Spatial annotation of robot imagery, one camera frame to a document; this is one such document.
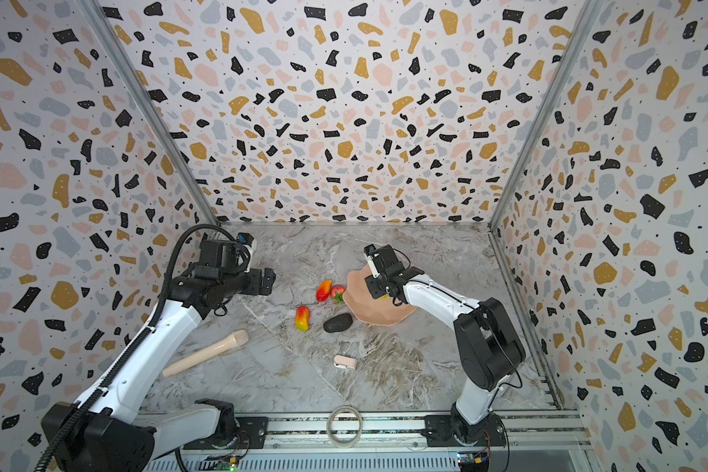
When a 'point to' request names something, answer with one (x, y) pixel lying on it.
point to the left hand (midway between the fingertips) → (260, 272)
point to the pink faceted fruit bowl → (379, 311)
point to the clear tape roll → (330, 433)
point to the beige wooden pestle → (234, 340)
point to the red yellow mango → (302, 318)
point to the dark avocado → (338, 323)
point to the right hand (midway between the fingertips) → (376, 279)
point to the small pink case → (345, 361)
